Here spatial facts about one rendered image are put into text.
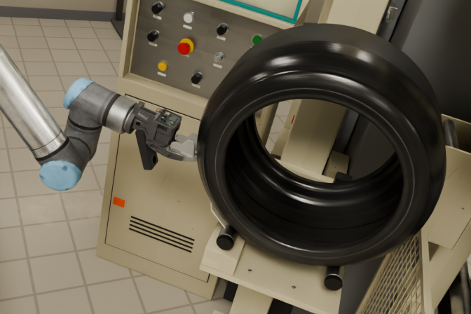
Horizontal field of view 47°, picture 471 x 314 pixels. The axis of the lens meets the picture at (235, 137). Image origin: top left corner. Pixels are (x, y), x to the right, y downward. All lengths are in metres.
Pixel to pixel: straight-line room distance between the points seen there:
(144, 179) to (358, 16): 1.10
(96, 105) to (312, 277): 0.72
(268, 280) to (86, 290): 1.12
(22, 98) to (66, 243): 1.38
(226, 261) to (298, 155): 0.40
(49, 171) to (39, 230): 1.31
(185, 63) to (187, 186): 0.48
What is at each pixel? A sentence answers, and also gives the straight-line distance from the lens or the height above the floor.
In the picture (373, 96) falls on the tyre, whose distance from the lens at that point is 1.09.
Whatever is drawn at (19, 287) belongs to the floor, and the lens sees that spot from 2.41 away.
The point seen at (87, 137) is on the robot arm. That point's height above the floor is 1.02.
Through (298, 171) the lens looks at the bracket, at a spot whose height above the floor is 0.95.
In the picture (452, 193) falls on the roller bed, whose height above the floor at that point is 1.08.
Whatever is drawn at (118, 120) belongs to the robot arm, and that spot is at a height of 1.10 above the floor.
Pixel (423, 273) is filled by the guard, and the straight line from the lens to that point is 1.37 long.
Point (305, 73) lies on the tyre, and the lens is 1.08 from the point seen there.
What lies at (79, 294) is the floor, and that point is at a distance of 2.38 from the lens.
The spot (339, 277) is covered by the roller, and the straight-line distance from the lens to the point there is 1.37.
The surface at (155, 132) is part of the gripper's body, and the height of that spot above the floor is 1.09.
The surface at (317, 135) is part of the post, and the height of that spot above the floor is 1.07.
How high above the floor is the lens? 1.82
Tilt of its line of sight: 31 degrees down
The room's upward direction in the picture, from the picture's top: 15 degrees clockwise
